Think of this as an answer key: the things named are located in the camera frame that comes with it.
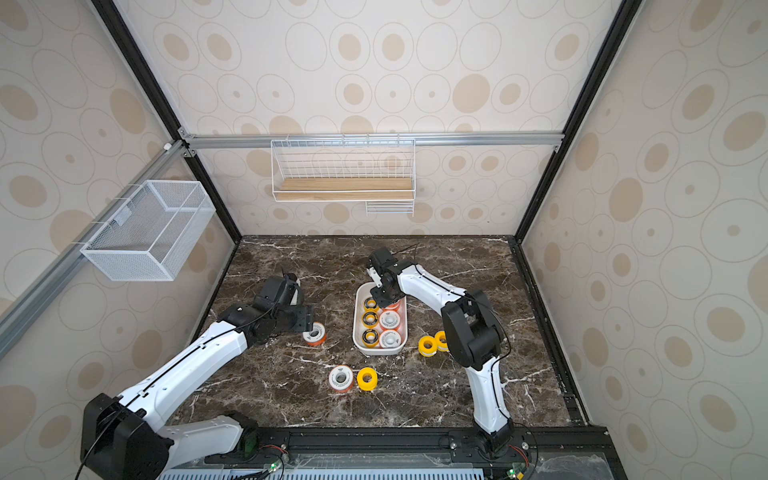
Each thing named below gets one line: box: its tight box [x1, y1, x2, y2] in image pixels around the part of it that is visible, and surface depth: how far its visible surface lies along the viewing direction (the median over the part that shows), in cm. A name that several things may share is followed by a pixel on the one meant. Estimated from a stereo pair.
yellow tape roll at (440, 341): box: [435, 330, 449, 352], surface depth 91 cm
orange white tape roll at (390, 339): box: [379, 329, 402, 349], surface depth 92 cm
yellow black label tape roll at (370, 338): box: [362, 328, 379, 348], surface depth 93 cm
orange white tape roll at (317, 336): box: [302, 322, 327, 347], surface depth 93 cm
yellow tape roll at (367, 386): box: [356, 367, 378, 392], surface depth 85 cm
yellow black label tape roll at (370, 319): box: [362, 310, 379, 329], surface depth 98 cm
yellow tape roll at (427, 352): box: [418, 335, 438, 357], surface depth 91 cm
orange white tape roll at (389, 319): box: [378, 309, 401, 331], surface depth 96 cm
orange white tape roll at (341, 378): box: [328, 364, 354, 393], surface depth 85 cm
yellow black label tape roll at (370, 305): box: [363, 297, 380, 314], surface depth 100 cm
